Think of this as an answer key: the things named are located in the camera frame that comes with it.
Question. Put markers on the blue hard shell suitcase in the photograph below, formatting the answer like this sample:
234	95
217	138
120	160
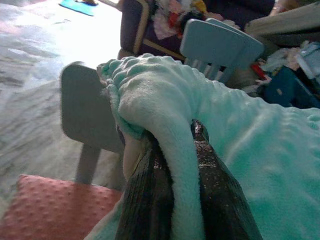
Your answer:
287	90

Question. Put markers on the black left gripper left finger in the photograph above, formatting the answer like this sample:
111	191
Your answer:
150	200

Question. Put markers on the purple sofa with tan trim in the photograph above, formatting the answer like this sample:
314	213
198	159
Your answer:
130	25

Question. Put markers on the small red item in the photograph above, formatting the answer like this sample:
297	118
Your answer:
257	70

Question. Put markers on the colourful clothes pile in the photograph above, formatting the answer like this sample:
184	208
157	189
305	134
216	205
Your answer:
170	22

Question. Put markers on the coral dotted plush pillow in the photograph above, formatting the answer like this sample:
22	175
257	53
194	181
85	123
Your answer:
55	212

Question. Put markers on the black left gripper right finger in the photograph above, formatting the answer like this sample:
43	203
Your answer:
225	205

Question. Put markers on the teal dotted plush pillow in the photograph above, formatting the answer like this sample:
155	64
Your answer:
250	150

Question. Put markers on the blue floor mat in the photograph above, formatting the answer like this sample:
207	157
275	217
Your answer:
77	7

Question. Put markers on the light blue plastic kids chair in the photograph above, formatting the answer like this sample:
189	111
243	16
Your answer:
85	107
217	42

